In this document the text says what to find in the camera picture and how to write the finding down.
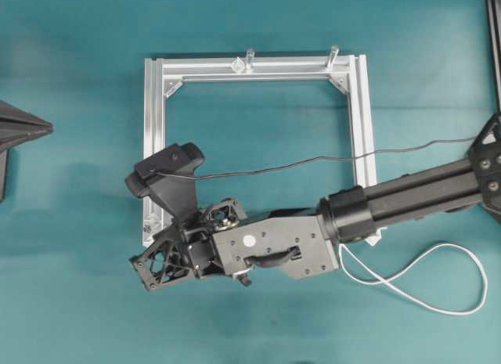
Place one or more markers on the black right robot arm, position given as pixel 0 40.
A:
pixel 221 240

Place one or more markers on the clear acrylic pin left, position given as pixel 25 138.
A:
pixel 249 60

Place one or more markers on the black metal stand right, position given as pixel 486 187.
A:
pixel 493 14

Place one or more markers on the clear acrylic pin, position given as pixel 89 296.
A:
pixel 332 56
pixel 249 60

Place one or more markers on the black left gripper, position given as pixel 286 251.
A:
pixel 17 126

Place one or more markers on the square aluminium extrusion frame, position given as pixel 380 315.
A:
pixel 164 77

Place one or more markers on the clear acrylic pin right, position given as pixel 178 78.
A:
pixel 332 56

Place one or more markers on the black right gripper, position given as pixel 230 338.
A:
pixel 185 249

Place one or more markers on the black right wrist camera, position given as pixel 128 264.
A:
pixel 167 178

